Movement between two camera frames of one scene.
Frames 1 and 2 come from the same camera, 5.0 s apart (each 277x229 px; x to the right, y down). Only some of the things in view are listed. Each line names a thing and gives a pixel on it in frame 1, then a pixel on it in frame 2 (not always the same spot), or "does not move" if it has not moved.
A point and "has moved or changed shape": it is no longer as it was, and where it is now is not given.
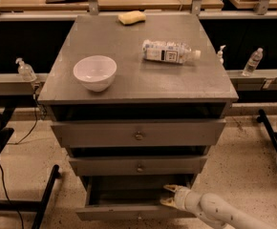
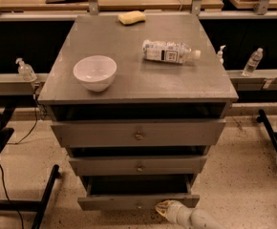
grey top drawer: x=141 y=134 does not move
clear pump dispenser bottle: x=25 y=71 does not move
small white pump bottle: x=220 y=53 does not move
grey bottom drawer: x=134 y=197 has moved or changed shape
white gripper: x=183 y=197 -> x=177 y=212
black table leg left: x=28 y=206 does not move
